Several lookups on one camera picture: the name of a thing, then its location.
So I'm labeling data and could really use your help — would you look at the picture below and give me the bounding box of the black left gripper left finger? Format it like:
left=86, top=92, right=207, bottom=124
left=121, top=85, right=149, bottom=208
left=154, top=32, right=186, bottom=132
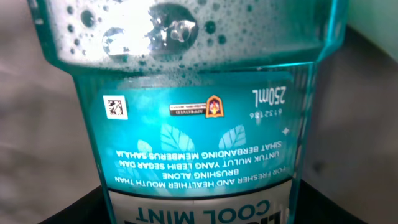
left=39, top=186, right=111, bottom=224

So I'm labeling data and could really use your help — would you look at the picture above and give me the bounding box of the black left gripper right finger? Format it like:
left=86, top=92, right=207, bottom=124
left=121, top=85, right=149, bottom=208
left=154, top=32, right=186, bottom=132
left=294, top=180, right=366, bottom=224

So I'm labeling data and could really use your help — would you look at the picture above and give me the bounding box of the teal mouthwash bottle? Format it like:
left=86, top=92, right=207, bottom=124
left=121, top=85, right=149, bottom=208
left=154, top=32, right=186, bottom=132
left=28, top=0, right=349, bottom=223

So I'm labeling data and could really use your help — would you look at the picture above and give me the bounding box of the grey plastic shopping basket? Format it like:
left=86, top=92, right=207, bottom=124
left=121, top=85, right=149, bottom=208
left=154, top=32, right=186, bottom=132
left=1, top=1, right=397, bottom=223

